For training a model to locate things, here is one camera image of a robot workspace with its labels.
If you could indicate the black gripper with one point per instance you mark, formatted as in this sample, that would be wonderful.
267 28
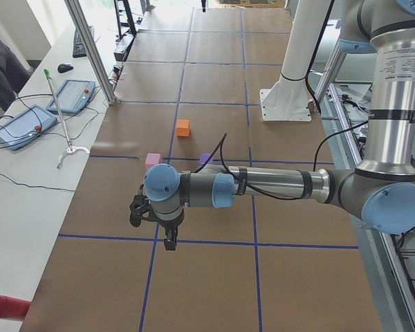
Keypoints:
169 227

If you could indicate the orange foam cube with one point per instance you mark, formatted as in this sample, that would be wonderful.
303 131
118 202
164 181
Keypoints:
183 128

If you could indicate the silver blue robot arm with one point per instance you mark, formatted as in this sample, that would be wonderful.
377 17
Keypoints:
380 190

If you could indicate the pink foam cube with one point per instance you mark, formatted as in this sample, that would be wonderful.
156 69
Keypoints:
152 159

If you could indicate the purple foam cube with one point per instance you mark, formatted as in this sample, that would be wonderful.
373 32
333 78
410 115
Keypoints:
205 158

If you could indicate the white side table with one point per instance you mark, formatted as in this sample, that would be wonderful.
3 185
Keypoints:
36 189

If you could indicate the far blue teach pendant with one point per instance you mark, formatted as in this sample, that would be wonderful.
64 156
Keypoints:
73 95

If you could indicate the blue teach pendant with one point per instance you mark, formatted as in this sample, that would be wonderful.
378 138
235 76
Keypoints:
26 127
73 95

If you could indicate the red cylinder object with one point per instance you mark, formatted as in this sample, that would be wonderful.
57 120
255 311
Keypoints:
13 309

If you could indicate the near blue teach pendant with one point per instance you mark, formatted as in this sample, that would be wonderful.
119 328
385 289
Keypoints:
26 127

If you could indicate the black computer mouse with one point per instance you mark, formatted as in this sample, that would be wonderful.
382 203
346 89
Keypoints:
63 68

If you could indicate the black keyboard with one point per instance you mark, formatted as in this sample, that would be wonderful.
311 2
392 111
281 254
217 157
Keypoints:
79 49

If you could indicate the person in dark clothes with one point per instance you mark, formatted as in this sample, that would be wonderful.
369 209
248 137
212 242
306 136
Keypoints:
13 76

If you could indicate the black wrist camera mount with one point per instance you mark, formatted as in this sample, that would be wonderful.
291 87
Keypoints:
140 208

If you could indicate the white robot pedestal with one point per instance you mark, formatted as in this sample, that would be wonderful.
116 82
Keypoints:
287 100

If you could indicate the aluminium frame post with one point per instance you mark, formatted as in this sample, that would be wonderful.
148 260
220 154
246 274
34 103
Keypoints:
79 20

